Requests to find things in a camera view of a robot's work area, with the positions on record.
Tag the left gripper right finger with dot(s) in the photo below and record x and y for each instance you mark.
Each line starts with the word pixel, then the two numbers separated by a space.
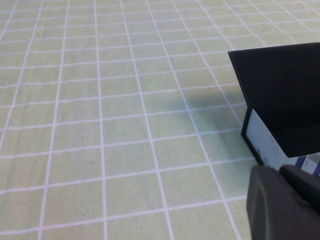
pixel 305 190

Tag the green white-grid tablecloth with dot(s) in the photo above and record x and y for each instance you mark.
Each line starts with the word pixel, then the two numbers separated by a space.
pixel 100 112

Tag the black glasses case blue print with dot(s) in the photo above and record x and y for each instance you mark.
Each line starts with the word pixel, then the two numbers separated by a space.
pixel 282 100

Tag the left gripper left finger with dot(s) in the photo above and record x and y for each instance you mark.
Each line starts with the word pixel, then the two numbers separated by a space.
pixel 270 212

